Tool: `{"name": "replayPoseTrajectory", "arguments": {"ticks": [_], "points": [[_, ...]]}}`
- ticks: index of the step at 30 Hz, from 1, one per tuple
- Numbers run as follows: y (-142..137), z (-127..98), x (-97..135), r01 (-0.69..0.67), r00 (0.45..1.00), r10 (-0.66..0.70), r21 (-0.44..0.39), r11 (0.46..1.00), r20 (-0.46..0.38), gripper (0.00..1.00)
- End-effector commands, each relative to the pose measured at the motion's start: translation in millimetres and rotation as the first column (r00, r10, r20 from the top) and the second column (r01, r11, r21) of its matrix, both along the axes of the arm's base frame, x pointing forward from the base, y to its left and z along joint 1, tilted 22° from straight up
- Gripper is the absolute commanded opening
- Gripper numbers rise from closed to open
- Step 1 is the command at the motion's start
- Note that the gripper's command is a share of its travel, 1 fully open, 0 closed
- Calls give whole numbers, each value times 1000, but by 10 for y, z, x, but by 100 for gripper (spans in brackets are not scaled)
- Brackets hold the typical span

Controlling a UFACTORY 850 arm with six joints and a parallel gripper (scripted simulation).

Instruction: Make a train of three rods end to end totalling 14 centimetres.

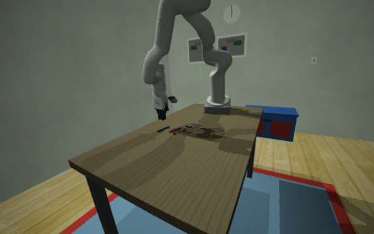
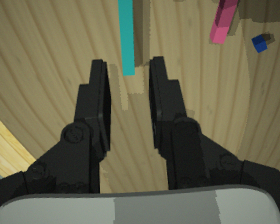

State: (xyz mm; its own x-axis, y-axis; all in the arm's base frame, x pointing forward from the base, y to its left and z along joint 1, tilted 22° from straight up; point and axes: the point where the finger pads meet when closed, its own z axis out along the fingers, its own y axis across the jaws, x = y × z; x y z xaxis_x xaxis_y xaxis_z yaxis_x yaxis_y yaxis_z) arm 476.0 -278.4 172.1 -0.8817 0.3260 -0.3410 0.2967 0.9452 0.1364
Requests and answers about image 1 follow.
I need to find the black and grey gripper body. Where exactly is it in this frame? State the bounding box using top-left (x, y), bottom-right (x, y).
top-left (152, 91), bottom-right (169, 110)

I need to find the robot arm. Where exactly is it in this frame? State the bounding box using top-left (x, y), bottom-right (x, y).
top-left (142, 0), bottom-right (232, 107)

